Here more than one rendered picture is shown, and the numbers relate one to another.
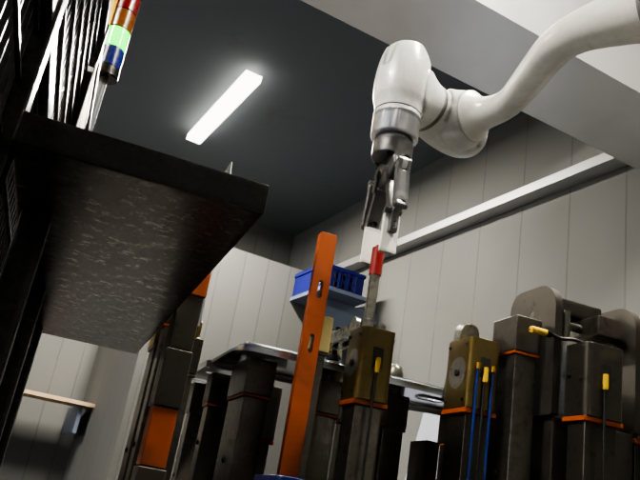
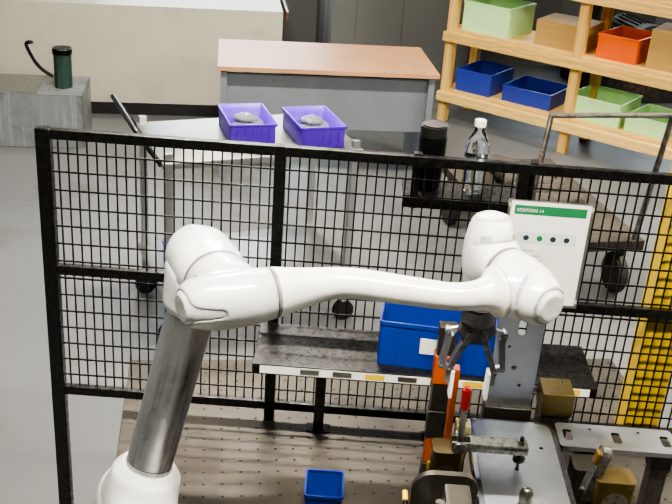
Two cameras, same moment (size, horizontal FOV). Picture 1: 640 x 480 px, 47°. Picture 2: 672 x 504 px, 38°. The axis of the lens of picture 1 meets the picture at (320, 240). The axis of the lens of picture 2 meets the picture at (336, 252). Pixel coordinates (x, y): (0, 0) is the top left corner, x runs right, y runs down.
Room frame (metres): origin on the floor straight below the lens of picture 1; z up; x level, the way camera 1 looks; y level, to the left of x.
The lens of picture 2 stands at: (1.46, -1.97, 2.40)
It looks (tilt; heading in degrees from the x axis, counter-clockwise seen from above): 25 degrees down; 108
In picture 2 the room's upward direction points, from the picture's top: 4 degrees clockwise
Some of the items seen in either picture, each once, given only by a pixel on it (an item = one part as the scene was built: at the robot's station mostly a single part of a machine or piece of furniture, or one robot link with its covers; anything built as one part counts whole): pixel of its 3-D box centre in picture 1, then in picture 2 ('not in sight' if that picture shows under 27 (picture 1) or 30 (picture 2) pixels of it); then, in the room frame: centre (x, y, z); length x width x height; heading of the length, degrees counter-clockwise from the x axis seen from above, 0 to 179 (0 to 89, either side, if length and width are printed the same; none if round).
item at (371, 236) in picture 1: (370, 246); (486, 384); (1.23, -0.09, 1.22); 0.03 x 0.01 x 0.07; 107
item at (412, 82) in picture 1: (406, 84); (491, 250); (1.21, -0.11, 1.55); 0.13 x 0.11 x 0.16; 132
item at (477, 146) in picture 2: not in sight; (476, 155); (1.04, 0.52, 1.53); 0.07 x 0.07 x 0.20
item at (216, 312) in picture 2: not in sight; (223, 297); (0.77, -0.47, 1.51); 0.18 x 0.14 x 0.13; 42
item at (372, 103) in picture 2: not in sight; (321, 111); (-0.67, 4.20, 0.38); 1.42 x 0.73 x 0.76; 25
